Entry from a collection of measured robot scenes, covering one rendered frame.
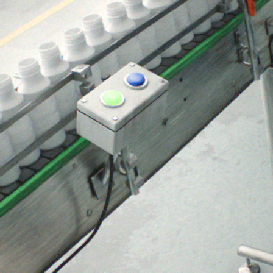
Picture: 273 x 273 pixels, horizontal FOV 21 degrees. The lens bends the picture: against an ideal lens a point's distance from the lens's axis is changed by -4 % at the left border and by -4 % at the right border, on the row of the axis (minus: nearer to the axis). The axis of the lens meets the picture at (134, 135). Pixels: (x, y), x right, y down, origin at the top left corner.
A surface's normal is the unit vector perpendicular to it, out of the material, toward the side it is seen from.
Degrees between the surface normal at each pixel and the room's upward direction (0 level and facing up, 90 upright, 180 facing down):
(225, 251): 0
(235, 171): 0
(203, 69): 90
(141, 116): 110
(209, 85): 90
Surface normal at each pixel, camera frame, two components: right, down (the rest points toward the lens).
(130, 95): 0.07, -0.72
